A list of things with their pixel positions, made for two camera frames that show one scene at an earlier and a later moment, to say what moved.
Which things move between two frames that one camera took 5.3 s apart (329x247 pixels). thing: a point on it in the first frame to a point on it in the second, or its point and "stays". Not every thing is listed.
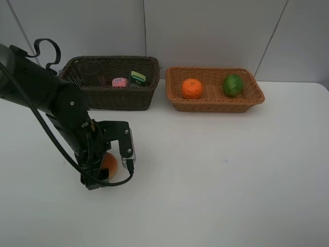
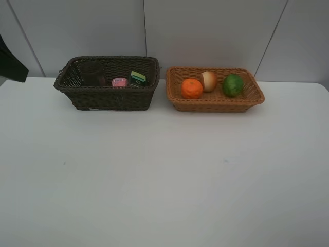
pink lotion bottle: [119, 82] stays
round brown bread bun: [109, 162] to [209, 80]
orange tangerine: [191, 88] stays
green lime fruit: [233, 85] stays
